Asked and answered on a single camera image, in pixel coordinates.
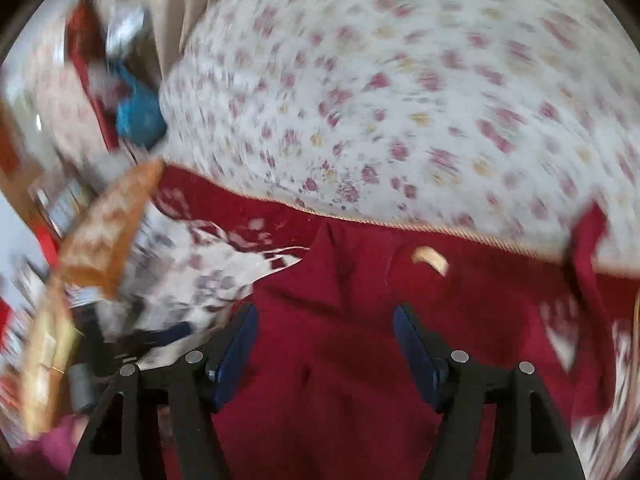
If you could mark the dark red small garment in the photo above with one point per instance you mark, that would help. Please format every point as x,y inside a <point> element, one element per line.
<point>327,393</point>

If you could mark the blue bag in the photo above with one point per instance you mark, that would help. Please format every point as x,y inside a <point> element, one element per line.
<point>138,118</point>

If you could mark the magenta sleeved left forearm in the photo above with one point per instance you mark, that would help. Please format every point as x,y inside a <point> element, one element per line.
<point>51,454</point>

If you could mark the orange patterned cloth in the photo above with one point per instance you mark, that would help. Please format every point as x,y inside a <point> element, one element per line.
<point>96,252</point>

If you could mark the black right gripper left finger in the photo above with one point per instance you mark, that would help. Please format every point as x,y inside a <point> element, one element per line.
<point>122,438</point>

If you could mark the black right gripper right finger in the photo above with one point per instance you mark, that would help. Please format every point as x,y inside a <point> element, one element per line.
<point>529,439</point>

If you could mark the red and white plush blanket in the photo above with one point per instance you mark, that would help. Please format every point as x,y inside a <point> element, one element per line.
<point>191,270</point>

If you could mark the white floral bed sheet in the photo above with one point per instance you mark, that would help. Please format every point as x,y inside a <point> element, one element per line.
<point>506,117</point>

